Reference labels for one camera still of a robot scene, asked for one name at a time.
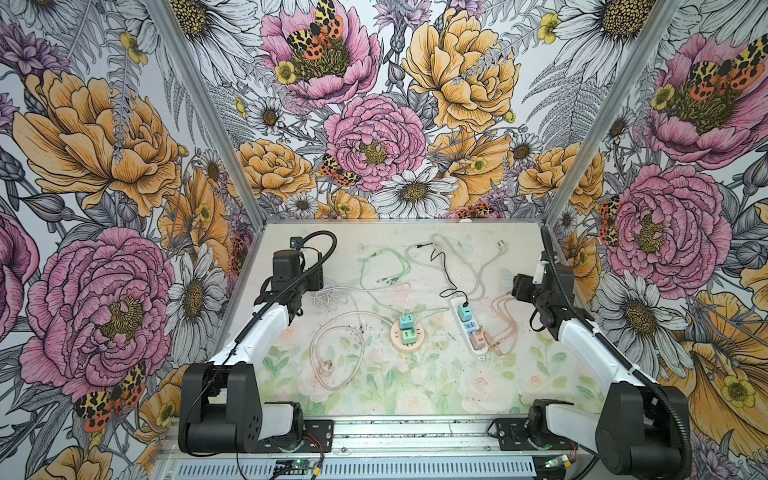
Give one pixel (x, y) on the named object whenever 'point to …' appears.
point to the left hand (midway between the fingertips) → (309, 276)
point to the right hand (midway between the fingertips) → (524, 287)
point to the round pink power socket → (397, 338)
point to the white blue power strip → (472, 331)
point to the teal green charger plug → (464, 313)
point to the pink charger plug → (478, 340)
